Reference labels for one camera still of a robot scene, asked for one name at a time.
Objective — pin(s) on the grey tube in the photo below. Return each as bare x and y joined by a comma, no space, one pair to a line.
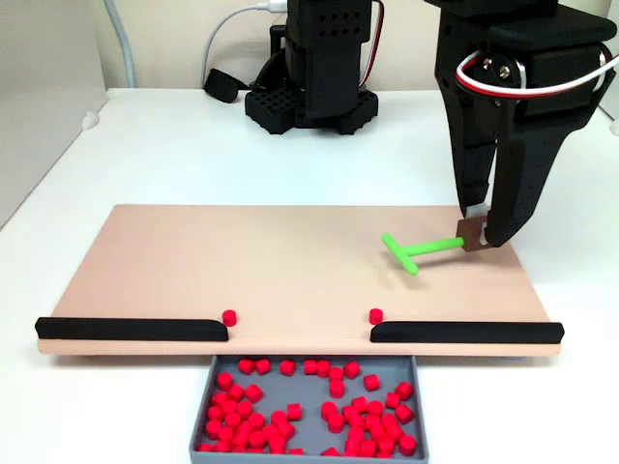
125,43

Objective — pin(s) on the red cylindrical granule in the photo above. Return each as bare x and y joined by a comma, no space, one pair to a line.
375,316
232,406
244,409
245,365
240,440
310,366
205,448
403,390
377,431
219,398
294,412
279,417
372,423
256,437
257,419
273,432
215,413
404,414
359,403
349,413
392,432
296,452
392,400
225,433
244,427
276,444
375,408
285,429
262,366
323,368
357,420
229,317
235,392
407,444
389,420
351,369
350,448
385,444
331,453
222,445
337,388
213,427
335,422
355,435
335,373
329,410
371,382
287,367
367,447
232,418
253,393
224,381

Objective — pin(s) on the small white bump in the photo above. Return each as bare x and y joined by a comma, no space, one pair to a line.
89,121

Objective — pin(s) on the beige board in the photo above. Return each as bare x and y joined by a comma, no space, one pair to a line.
242,261

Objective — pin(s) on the black guard rail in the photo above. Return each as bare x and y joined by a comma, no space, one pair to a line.
464,333
126,329

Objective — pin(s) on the grey container tray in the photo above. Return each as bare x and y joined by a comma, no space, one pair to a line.
309,396

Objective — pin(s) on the green T-shaped pusher tool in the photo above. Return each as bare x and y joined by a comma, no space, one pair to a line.
430,247

